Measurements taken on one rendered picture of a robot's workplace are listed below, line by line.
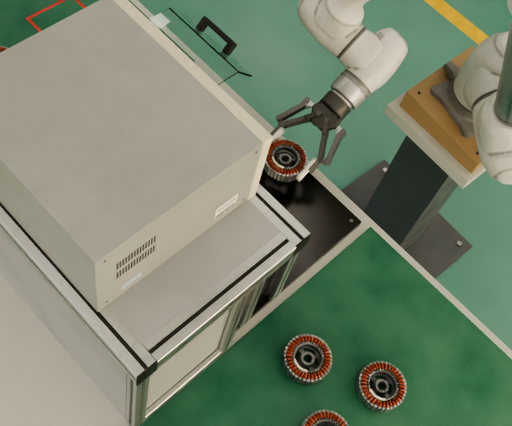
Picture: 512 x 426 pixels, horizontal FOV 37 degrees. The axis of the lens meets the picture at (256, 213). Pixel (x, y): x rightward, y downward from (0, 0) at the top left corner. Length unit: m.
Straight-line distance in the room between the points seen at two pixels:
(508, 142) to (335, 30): 0.49
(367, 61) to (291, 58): 1.39
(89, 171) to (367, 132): 1.97
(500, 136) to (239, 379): 0.84
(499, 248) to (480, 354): 1.15
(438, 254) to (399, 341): 1.07
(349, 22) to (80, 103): 0.77
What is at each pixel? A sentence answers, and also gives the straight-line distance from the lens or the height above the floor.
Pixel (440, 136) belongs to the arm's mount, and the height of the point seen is 0.77.
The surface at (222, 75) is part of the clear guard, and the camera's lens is 1.74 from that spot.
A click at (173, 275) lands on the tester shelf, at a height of 1.11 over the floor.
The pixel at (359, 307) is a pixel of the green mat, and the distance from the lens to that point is 1.86.
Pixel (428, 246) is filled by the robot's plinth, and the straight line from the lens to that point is 2.89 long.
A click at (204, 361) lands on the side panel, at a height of 0.78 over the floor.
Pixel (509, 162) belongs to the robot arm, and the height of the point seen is 0.99.
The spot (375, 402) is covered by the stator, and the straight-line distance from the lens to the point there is 1.75.
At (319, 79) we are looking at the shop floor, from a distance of 3.21.
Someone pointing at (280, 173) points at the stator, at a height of 0.85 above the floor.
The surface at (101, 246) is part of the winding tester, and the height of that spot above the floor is 1.32.
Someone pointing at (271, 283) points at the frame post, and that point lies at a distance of 1.73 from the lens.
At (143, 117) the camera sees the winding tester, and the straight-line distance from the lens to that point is 1.34.
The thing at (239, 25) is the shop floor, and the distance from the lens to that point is 3.33.
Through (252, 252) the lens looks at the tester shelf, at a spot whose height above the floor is 1.11.
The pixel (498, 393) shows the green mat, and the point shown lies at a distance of 1.91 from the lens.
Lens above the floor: 2.39
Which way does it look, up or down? 59 degrees down
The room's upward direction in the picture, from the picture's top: 18 degrees clockwise
